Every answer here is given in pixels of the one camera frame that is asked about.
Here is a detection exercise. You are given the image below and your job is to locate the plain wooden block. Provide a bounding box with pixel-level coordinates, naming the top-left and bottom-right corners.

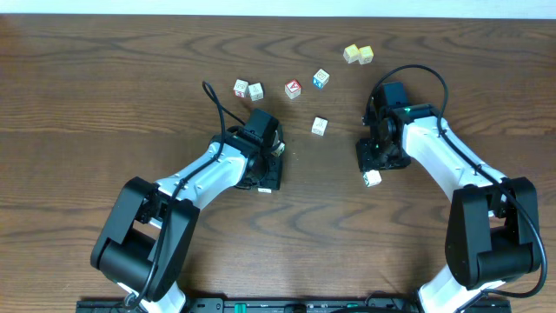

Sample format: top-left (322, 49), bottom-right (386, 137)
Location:
top-left (257, 188), bottom-right (272, 194)
top-left (362, 170), bottom-right (382, 188)
top-left (311, 117), bottom-right (328, 137)
top-left (248, 83), bottom-right (264, 101)

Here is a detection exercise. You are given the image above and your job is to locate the wooden block green edge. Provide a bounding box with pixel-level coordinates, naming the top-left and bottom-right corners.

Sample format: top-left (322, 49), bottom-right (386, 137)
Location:
top-left (271, 142), bottom-right (285, 157)

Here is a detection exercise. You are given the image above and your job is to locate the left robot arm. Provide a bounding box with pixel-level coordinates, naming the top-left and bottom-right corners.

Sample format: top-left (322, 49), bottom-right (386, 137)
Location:
top-left (90, 127), bottom-right (285, 312)

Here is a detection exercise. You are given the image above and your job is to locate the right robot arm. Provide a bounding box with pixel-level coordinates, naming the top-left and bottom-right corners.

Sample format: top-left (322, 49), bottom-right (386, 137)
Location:
top-left (356, 100), bottom-right (547, 312)

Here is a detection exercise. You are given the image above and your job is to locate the red sided wooden block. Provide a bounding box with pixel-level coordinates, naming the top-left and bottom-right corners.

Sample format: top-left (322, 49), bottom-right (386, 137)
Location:
top-left (233, 79), bottom-right (249, 98)

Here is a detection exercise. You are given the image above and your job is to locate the red letter A block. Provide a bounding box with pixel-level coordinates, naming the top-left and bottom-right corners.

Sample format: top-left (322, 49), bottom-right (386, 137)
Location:
top-left (285, 79), bottom-right (302, 99)

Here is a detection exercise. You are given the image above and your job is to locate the blue sided wooden block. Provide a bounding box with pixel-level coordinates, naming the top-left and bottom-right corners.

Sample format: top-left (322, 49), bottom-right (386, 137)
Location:
top-left (313, 69), bottom-right (330, 90)

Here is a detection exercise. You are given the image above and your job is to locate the yellow wooden block right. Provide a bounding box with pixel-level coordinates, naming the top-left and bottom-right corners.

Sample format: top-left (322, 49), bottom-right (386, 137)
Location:
top-left (358, 45), bottom-right (374, 65)

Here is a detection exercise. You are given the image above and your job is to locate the yellow wooden block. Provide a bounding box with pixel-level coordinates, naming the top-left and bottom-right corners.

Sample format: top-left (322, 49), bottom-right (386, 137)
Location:
top-left (343, 44), bottom-right (361, 63)
top-left (358, 45), bottom-right (374, 65)

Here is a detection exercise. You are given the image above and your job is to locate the yellow wooden block left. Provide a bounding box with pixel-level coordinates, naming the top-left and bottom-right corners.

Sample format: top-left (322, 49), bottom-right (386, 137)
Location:
top-left (343, 44), bottom-right (361, 63)

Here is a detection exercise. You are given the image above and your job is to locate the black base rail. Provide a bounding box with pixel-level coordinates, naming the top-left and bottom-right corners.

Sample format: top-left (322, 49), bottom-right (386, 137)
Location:
top-left (76, 292), bottom-right (512, 313)

